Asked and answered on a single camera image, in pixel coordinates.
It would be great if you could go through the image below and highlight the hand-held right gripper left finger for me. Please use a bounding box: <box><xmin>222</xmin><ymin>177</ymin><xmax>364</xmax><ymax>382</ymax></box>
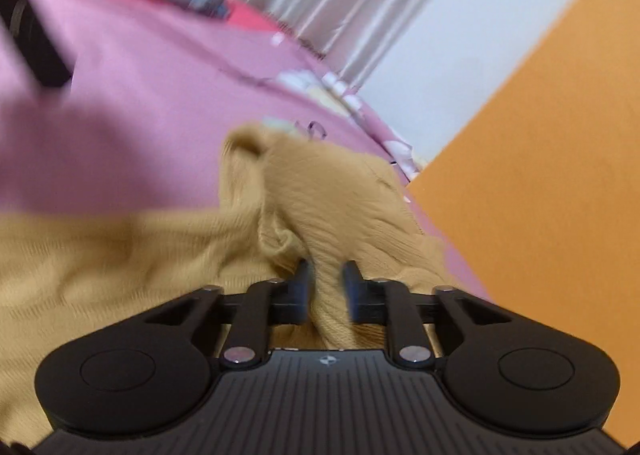
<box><xmin>145</xmin><ymin>259</ymin><xmax>316</xmax><ymax>369</ymax></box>

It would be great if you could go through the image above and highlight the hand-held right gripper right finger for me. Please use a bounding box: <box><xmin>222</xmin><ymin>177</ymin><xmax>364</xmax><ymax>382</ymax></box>
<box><xmin>342</xmin><ymin>260</ymin><xmax>512</xmax><ymax>369</ymax></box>

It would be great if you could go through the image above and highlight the mustard yellow knit sweater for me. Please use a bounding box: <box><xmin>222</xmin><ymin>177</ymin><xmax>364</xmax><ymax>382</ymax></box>
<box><xmin>0</xmin><ymin>122</ymin><xmax>453</xmax><ymax>448</ymax></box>

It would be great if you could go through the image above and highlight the orange wooden cabinet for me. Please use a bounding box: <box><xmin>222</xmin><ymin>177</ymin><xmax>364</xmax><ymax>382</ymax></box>
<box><xmin>407</xmin><ymin>0</ymin><xmax>640</xmax><ymax>451</ymax></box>

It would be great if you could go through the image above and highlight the pink printed bed sheet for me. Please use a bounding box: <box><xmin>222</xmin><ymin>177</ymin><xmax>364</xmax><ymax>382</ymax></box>
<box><xmin>0</xmin><ymin>0</ymin><xmax>493</xmax><ymax>301</ymax></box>

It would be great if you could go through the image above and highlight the dark object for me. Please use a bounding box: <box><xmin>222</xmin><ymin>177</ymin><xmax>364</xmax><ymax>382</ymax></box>
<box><xmin>0</xmin><ymin>0</ymin><xmax>73</xmax><ymax>88</ymax></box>

